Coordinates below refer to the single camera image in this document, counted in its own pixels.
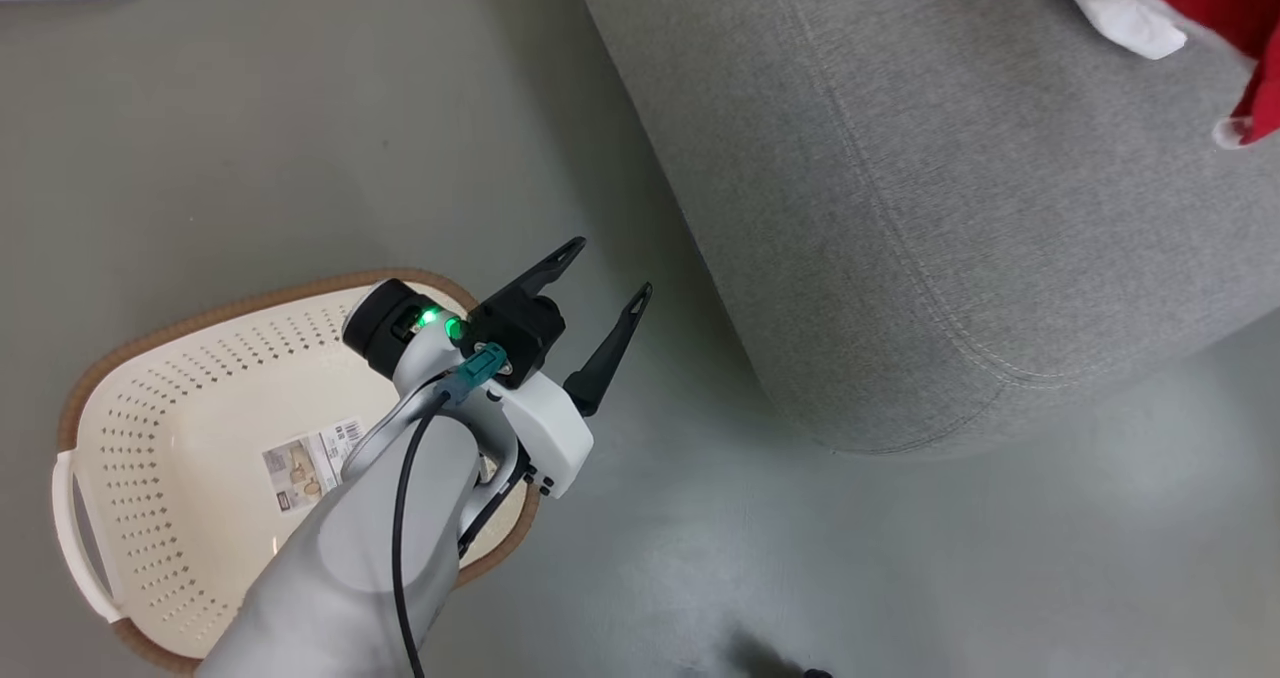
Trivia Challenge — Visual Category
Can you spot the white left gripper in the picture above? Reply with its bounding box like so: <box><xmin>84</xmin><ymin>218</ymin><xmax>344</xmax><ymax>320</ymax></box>
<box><xmin>478</xmin><ymin>236</ymin><xmax>655</xmax><ymax>500</ymax></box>

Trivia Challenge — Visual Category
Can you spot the cream laundry basket brown rim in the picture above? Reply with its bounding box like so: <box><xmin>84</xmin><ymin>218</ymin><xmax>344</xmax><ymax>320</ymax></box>
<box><xmin>52</xmin><ymin>268</ymin><xmax>541</xmax><ymax>674</ymax></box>

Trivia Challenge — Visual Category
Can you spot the printed paper label sticker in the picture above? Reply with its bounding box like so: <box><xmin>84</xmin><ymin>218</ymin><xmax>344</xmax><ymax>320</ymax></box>
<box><xmin>262</xmin><ymin>418</ymin><xmax>366</xmax><ymax>514</ymax></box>

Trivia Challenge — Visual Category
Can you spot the grey fabric sofa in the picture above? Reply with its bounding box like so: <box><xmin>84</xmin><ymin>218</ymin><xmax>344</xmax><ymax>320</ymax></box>
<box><xmin>565</xmin><ymin>0</ymin><xmax>1280</xmax><ymax>457</ymax></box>

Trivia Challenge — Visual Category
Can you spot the teal cable connector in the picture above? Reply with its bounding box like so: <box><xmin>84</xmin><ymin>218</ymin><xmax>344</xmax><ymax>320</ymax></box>
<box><xmin>458</xmin><ymin>346</ymin><xmax>513</xmax><ymax>387</ymax></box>

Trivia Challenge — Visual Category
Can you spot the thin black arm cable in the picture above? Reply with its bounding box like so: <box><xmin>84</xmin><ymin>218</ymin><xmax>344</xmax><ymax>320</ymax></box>
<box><xmin>392</xmin><ymin>388</ymin><xmax>461</xmax><ymax>678</ymax></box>

